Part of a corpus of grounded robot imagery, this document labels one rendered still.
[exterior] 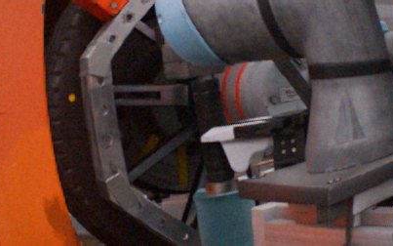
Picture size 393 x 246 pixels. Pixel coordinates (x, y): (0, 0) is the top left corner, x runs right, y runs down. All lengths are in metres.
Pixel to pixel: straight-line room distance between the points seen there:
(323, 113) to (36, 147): 0.51
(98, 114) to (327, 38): 0.80
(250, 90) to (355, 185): 0.81
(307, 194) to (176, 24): 0.23
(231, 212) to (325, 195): 0.77
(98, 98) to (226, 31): 0.70
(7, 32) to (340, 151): 0.59
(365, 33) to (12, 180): 0.61
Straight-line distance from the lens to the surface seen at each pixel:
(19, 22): 1.41
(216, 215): 1.70
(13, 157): 1.41
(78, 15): 1.84
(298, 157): 1.52
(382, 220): 0.93
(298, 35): 1.04
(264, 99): 1.69
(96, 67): 1.75
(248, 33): 1.07
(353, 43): 1.01
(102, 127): 1.76
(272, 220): 1.20
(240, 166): 1.56
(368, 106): 1.00
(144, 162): 1.89
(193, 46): 1.10
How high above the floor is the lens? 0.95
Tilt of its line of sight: 4 degrees down
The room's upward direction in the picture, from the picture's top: 10 degrees counter-clockwise
